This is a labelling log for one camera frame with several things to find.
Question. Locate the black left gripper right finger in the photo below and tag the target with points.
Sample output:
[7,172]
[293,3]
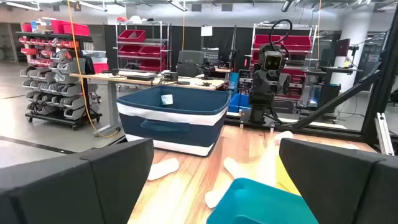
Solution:
[342,186]

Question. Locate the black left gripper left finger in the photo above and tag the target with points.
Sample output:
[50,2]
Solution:
[68,193]

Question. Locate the white medical tape roll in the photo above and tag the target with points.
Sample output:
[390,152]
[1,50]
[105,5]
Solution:
[283,137]

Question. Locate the white gauze roll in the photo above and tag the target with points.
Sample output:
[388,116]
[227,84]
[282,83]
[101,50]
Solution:
[234,168]
[214,199]
[163,169]

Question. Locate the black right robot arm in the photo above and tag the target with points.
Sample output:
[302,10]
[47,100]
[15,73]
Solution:
[258,115]

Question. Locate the blue plastic bin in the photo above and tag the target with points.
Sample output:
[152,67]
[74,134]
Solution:
[239,104]

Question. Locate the yellow slotted plastic basket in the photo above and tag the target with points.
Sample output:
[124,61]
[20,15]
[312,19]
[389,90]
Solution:
[284,180]

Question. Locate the teal plastic bin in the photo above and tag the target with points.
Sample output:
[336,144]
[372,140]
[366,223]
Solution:
[258,205]

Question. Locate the navy white fabric basket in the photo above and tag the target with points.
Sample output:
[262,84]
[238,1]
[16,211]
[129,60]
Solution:
[174,130]

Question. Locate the silver aluminium extrusion bar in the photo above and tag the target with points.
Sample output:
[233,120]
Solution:
[384,133]

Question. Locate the black equipment case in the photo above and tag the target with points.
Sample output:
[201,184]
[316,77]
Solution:
[190,63]

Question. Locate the white paper sign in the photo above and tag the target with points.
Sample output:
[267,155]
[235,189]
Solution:
[206,31]

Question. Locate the maroon laptop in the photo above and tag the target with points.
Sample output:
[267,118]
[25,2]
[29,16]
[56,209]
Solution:
[343,47]

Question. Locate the rack of grey red bins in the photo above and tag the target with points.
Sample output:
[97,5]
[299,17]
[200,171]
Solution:
[59,90]

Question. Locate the wooden desk grey legs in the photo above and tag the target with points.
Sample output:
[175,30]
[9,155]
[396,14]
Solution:
[143,80]

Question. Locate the red plastic tote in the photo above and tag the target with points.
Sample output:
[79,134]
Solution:
[76,29]

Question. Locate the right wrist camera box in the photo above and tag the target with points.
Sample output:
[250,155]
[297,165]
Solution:
[273,60]

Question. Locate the black rig frame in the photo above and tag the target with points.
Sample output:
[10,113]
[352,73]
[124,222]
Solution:
[381,87]

